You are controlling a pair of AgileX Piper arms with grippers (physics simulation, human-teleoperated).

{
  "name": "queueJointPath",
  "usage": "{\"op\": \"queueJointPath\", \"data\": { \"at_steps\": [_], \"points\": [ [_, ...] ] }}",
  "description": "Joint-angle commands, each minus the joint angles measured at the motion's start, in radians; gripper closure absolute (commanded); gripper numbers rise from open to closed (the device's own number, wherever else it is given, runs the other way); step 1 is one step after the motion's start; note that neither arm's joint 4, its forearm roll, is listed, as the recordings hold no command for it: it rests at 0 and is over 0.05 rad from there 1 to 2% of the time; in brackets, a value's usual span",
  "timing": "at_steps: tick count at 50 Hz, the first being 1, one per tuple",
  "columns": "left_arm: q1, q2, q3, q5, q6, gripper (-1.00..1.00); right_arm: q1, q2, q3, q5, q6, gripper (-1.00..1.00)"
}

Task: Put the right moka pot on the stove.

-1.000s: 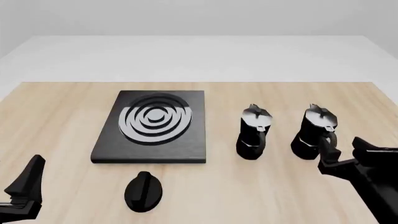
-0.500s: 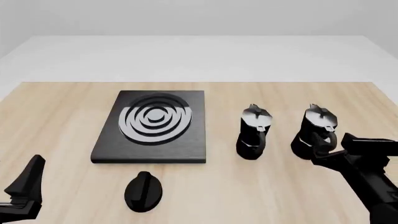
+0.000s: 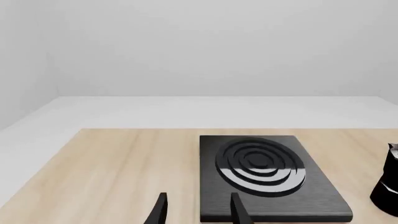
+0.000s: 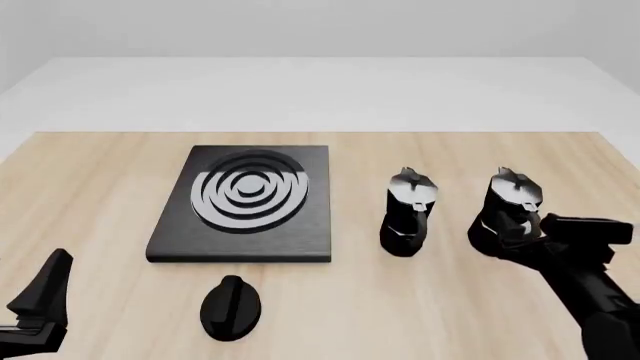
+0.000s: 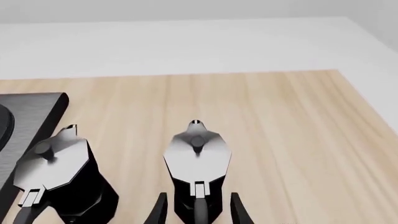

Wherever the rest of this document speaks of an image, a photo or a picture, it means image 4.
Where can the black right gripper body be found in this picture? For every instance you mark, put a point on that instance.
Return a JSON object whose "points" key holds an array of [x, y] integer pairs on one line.
{"points": [[522, 249]]}

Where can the round black stove knob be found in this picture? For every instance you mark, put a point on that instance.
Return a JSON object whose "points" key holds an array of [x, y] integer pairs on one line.
{"points": [[230, 311]]}

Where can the flat black stove plate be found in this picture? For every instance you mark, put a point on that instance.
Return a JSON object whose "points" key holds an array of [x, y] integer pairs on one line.
{"points": [[175, 232]]}

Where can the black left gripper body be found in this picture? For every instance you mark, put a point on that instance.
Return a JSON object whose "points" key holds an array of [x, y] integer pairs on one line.
{"points": [[30, 339]]}

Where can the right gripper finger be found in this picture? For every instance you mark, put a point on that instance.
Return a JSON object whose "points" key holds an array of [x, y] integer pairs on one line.
{"points": [[510, 227], [533, 227]]}

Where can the black and silver moka pot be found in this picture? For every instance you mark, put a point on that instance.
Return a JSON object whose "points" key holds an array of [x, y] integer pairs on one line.
{"points": [[402, 225], [492, 210]]}

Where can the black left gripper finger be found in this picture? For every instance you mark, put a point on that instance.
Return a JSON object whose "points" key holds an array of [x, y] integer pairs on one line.
{"points": [[47, 288]]}

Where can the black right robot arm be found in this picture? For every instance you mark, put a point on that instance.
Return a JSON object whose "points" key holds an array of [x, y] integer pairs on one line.
{"points": [[595, 300]]}

